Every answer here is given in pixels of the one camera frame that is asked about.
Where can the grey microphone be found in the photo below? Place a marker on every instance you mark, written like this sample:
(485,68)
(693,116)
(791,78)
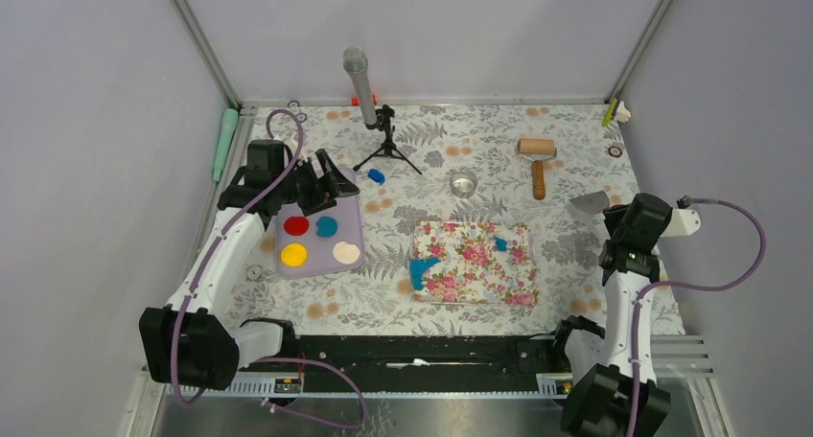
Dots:
(355,64)

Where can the wooden rolling pin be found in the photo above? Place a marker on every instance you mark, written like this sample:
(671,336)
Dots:
(538,151)

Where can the black microphone tripod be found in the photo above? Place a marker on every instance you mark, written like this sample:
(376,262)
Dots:
(388,148)

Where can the green marker pen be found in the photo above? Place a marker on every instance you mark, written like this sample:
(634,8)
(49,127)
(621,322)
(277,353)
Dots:
(229,123)

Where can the red clip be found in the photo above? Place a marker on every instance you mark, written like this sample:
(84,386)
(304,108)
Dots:
(355,101)

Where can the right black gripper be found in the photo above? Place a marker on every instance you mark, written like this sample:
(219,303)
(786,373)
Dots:
(613,215)

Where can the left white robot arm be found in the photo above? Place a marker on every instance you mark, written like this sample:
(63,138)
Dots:
(186,341)

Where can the blue dough scrap strip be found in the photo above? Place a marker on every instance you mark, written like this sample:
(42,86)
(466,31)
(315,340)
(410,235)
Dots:
(418,267)

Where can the metal scraper wooden handle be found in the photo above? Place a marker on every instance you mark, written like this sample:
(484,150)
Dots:
(590,204)

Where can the blue dough piece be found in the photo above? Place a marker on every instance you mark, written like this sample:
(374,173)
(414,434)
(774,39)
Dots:
(376,176)

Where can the floral cutting board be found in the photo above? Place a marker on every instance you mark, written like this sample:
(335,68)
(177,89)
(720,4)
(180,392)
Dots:
(472,271)

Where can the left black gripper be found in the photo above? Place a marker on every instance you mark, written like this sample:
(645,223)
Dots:
(324,190)

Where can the white clip in corner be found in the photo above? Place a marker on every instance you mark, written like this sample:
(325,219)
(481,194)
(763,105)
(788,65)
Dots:
(622,114)

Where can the floral tablecloth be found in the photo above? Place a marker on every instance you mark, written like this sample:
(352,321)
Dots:
(376,298)

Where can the yellow dough disc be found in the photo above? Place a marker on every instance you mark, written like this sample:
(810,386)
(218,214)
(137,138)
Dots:
(293,255)

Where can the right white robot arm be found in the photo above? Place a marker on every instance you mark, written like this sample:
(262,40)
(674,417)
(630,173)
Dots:
(615,390)

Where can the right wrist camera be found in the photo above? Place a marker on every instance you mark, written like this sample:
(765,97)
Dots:
(683,223)

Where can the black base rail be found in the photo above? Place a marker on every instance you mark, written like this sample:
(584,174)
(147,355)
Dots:
(421,364)

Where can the beige dough disc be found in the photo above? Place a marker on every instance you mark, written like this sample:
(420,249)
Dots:
(346,253)

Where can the red dough disc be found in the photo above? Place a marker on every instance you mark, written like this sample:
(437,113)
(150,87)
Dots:
(296,226)

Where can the purple tray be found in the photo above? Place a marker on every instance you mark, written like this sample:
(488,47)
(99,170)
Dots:
(320,258)

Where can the small blue dough scrap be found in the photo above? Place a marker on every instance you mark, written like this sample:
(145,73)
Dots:
(500,244)

